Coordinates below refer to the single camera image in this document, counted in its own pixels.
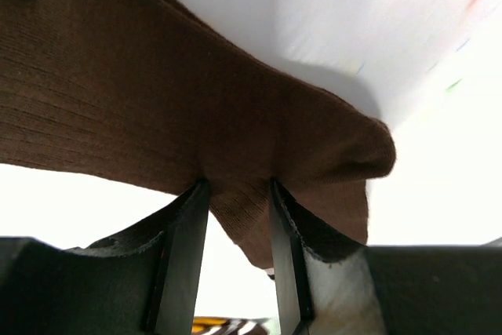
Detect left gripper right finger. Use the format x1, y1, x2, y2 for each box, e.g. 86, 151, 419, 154
269, 180, 501, 335

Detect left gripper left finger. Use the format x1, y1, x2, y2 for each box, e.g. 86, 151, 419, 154
1, 180, 209, 334

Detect dark brown striped sock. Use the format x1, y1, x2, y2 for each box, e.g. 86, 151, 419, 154
1, 0, 395, 269

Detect mustard yellow striped sock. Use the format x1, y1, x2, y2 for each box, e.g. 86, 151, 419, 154
191, 316, 271, 335

